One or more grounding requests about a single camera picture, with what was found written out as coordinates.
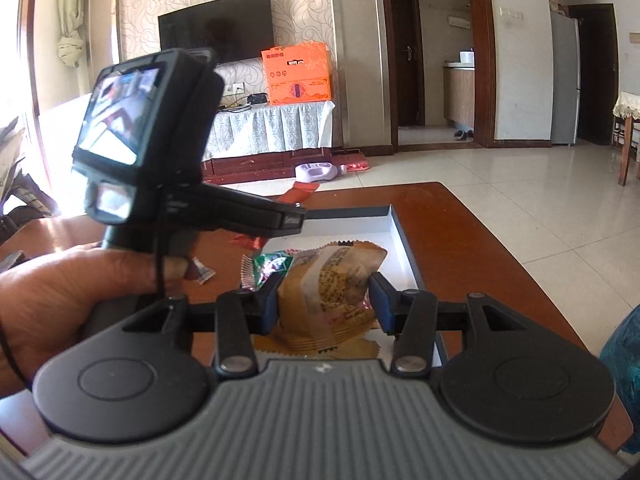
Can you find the white container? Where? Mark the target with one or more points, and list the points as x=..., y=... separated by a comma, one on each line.
x=467, y=56

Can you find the yellow pastry packet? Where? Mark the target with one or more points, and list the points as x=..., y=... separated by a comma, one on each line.
x=330, y=280

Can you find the wooden kitchen counter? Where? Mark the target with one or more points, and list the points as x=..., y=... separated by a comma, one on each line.
x=459, y=95

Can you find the white wall switch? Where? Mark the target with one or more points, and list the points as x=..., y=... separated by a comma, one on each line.
x=512, y=13

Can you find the dark folded clutter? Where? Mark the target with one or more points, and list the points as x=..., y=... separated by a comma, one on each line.
x=17, y=180

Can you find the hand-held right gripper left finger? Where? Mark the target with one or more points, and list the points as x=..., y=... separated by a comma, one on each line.
x=270, y=305

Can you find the red dustpan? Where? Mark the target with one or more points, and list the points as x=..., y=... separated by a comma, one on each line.
x=352, y=161

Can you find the black set-top box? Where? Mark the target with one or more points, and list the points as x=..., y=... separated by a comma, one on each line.
x=258, y=99

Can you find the dark wooden door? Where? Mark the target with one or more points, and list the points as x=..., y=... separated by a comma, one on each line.
x=407, y=50

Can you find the grey box with white inside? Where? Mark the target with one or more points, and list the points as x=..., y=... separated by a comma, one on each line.
x=350, y=232

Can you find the silver refrigerator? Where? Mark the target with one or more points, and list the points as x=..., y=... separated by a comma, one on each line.
x=565, y=80

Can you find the tied cream curtain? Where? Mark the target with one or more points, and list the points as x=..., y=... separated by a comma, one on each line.
x=72, y=20

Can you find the orange red wrapper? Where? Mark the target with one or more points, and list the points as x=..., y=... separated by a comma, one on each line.
x=299, y=192

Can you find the person's left hand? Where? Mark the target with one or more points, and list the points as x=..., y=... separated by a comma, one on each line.
x=55, y=300

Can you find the purple detergent bottle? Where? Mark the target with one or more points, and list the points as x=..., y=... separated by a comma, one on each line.
x=320, y=171

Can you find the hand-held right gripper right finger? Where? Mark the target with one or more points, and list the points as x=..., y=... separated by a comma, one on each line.
x=381, y=305

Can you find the wooden chair with lace cloth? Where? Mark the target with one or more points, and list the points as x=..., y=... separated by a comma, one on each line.
x=629, y=130

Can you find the small clear candy wrapper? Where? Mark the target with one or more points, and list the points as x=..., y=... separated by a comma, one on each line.
x=202, y=271

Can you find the red and green snack packet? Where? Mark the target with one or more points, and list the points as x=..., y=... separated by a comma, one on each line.
x=267, y=266

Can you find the dark wooden television cabinet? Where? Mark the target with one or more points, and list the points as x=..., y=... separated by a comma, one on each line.
x=250, y=165

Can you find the orange cardboard box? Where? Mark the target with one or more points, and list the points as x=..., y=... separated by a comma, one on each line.
x=297, y=75

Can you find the white chest freezer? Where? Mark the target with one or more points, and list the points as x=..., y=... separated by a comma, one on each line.
x=65, y=150

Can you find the black flat television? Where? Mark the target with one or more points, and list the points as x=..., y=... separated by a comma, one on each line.
x=220, y=27

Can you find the pair of dark slippers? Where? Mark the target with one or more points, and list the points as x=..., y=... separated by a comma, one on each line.
x=463, y=135

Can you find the dark doorway door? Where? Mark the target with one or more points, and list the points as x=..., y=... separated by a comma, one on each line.
x=595, y=75

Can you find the small red snack packet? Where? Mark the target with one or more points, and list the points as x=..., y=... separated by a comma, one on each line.
x=247, y=241

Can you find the patterned white cabinet cloth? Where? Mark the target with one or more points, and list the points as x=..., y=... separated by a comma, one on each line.
x=270, y=127

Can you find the white wall socket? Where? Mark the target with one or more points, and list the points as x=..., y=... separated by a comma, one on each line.
x=234, y=89

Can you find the teal cloth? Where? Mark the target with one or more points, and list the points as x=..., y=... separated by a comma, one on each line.
x=625, y=375

